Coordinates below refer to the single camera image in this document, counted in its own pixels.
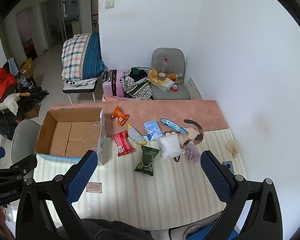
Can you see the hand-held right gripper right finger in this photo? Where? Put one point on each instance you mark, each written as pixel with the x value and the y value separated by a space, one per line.
pixel 215 177

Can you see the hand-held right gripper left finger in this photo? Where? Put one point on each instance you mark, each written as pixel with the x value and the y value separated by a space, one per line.
pixel 82 176

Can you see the red snack packet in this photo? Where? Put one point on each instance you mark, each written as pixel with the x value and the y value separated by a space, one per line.
pixel 122 143

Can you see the white pillow packet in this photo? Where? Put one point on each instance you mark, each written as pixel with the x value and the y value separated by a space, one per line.
pixel 170 146

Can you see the dark green snack packet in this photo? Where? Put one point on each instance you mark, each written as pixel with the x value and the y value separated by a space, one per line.
pixel 146 161

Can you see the long blue packet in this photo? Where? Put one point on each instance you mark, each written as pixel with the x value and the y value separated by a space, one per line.
pixel 173 126

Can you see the silver pouch with yellow ends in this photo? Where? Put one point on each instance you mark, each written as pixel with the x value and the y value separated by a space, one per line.
pixel 136 135

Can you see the orange snack packet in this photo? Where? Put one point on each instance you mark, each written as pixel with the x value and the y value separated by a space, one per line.
pixel 120 116

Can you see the light blue tissue packet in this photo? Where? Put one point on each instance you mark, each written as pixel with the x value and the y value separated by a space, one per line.
pixel 152 130

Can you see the small grey device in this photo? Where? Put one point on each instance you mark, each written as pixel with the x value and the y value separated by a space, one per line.
pixel 228 167

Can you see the pile of black equipment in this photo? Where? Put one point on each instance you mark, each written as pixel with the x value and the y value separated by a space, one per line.
pixel 5 126

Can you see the small beige plush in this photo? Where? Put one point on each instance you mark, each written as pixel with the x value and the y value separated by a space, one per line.
pixel 232 148

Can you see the pink striped cat table mat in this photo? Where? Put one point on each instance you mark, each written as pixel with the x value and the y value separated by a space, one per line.
pixel 165 192

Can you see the white goose plush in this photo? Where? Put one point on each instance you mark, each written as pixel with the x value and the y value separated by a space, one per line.
pixel 11 102

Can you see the small brown cardboard box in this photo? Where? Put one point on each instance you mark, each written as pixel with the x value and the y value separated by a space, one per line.
pixel 33 111

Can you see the dark fuzzy clothing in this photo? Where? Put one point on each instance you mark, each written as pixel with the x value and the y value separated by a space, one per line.
pixel 105 231

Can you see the red plastic bag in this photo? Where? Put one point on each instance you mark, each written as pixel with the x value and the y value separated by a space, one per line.
pixel 0 82

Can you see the light blue cloth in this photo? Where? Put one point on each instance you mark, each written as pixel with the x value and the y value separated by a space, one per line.
pixel 13 66

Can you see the white leaning board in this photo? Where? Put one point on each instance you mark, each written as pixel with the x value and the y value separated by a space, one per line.
pixel 193 87

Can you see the yellow paper bag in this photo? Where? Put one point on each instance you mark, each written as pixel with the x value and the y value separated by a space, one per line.
pixel 27 66

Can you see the white folded sheet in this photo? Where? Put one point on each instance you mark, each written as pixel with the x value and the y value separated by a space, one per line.
pixel 77 82

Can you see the pink suitcase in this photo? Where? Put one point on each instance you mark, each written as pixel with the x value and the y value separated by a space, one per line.
pixel 112 83

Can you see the small red box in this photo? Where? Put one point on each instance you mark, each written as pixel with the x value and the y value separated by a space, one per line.
pixel 175 88

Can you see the black white patterned tote bag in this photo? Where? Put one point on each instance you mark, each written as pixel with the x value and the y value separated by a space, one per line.
pixel 137 88

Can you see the white flat box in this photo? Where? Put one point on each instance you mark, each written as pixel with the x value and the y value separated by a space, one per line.
pixel 163 85

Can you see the brown tape roll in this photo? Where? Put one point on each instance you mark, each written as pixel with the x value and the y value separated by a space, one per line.
pixel 162 76

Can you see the yellow plastic bag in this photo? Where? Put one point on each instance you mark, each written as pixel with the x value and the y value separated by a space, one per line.
pixel 153 75

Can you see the plaid quilt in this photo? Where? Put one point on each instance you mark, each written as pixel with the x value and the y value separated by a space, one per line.
pixel 73 55

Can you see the blue striped quilt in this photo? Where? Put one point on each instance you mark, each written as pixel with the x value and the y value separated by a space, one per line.
pixel 93 55

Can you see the clear plastic bottle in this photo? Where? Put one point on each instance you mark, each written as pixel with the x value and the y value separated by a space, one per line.
pixel 165 66

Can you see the grey padded chair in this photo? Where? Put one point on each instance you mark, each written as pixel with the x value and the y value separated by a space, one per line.
pixel 168 55

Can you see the glass sliding door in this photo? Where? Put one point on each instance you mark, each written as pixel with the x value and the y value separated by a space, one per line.
pixel 55 22

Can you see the white frame bench chair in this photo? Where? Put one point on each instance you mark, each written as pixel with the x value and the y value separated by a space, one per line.
pixel 82 89

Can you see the white light switch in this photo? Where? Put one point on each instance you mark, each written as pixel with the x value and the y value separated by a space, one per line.
pixel 109 3

